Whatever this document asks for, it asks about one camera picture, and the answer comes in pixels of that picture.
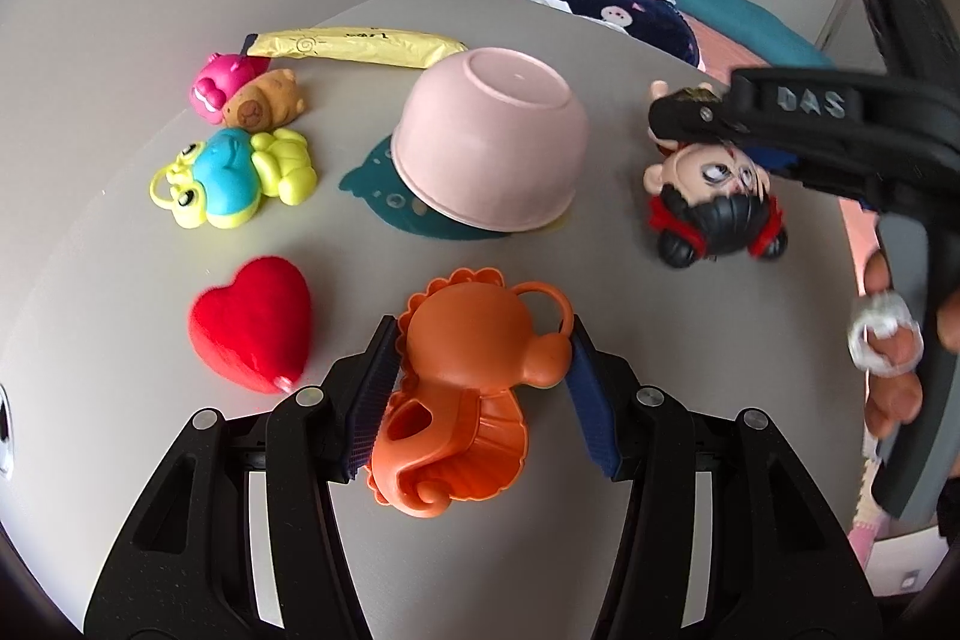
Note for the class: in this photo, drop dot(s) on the teal fish coaster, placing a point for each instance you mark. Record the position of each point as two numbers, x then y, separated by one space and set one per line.
376 183

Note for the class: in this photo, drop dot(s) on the pink dinosaur toy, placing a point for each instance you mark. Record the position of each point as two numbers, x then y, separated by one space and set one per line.
219 79

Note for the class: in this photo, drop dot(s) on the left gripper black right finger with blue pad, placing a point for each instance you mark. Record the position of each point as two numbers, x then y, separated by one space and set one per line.
726 534

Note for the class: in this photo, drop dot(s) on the red black doll figure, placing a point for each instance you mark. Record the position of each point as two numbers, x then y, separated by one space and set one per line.
710 201

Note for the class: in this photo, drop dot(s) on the yellow blue frog toy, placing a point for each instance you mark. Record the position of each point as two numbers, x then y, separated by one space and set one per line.
222 181

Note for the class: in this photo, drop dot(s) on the yellow snack wrapper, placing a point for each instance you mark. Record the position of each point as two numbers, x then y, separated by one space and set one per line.
388 47

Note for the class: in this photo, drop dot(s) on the pink plastic bowl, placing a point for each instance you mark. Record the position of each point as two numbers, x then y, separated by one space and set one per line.
492 138

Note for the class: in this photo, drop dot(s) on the red plush heart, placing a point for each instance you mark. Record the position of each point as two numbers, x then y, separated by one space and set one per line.
256 331

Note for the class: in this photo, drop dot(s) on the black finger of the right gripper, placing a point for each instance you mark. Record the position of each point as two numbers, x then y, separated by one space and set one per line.
698 116

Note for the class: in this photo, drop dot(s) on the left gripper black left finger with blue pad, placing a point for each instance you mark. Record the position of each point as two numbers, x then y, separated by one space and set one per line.
181 566

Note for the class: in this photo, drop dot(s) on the brown bear toy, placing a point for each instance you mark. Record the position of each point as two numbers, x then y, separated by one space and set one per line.
272 100

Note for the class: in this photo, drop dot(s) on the orange seahorse toy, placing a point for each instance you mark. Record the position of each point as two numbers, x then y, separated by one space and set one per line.
453 430

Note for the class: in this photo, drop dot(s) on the person's right hand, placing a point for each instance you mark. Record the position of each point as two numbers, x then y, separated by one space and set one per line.
897 399

